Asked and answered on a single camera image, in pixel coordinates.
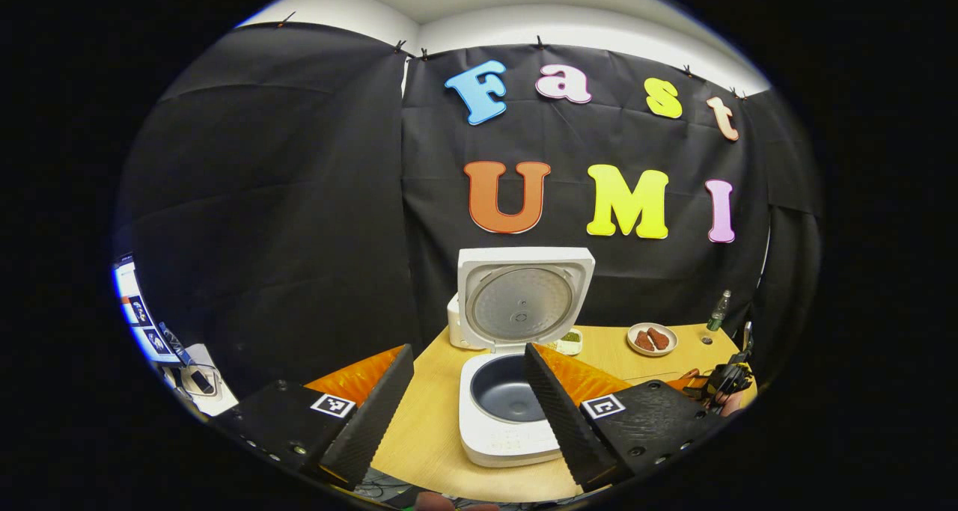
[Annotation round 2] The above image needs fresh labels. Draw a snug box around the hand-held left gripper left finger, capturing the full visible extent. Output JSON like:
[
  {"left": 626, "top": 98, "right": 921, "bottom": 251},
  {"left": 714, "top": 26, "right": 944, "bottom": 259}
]
[{"left": 216, "top": 343, "right": 415, "bottom": 491}]

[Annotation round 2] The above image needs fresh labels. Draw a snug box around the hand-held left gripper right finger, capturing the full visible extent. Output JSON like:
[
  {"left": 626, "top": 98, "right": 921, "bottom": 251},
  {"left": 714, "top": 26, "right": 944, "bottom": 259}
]
[{"left": 523, "top": 342, "right": 728, "bottom": 494}]

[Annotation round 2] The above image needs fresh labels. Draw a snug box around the white rice cooker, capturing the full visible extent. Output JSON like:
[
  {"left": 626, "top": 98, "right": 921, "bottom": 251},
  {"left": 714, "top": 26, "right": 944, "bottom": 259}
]
[{"left": 456, "top": 246, "right": 597, "bottom": 469}]

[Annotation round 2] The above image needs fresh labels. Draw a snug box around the green glass bottle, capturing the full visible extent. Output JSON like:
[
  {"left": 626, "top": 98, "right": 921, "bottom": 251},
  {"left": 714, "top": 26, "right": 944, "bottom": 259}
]
[{"left": 707, "top": 290, "right": 733, "bottom": 333}]

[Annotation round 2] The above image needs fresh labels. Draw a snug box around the round white plate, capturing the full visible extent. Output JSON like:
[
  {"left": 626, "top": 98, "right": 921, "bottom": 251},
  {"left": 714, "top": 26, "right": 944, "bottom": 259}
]
[{"left": 626, "top": 322, "right": 680, "bottom": 358}]

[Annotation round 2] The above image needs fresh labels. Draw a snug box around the black backdrop cloth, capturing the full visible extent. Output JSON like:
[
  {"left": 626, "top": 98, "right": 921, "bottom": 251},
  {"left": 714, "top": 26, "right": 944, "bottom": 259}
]
[{"left": 112, "top": 23, "right": 824, "bottom": 400}]

